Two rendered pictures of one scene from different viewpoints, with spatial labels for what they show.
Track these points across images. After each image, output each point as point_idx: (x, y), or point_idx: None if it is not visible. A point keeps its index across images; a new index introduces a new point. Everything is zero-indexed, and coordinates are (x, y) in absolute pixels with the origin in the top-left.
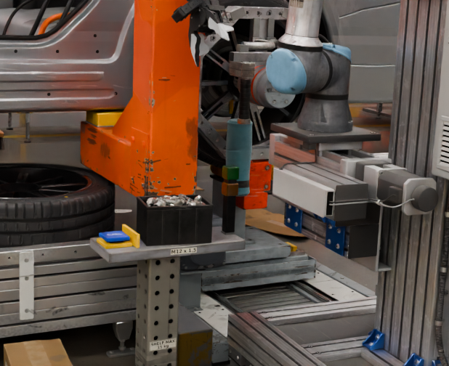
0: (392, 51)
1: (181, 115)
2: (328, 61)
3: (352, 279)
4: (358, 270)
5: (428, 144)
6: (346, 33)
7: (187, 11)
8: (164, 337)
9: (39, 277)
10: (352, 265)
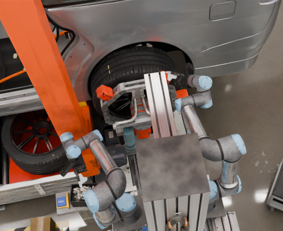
0: (231, 58)
1: (85, 160)
2: (119, 216)
3: (207, 127)
4: (214, 117)
5: None
6: (201, 57)
7: (65, 174)
8: (88, 217)
9: (44, 187)
10: (214, 110)
